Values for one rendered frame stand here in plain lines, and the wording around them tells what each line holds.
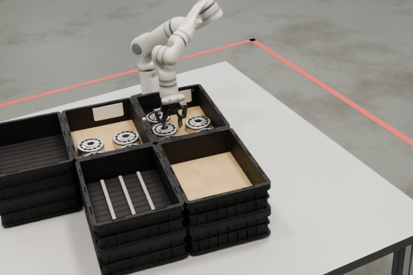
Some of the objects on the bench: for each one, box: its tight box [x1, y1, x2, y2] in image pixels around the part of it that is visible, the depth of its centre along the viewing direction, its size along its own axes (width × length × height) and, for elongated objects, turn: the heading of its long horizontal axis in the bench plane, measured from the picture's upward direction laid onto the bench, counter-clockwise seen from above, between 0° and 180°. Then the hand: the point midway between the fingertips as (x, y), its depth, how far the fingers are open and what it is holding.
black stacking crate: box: [80, 188, 189, 275], centre depth 230 cm, size 40×30×12 cm
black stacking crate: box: [183, 207, 271, 255], centre depth 237 cm, size 40×30×12 cm
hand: (172, 126), depth 264 cm, fingers open, 5 cm apart
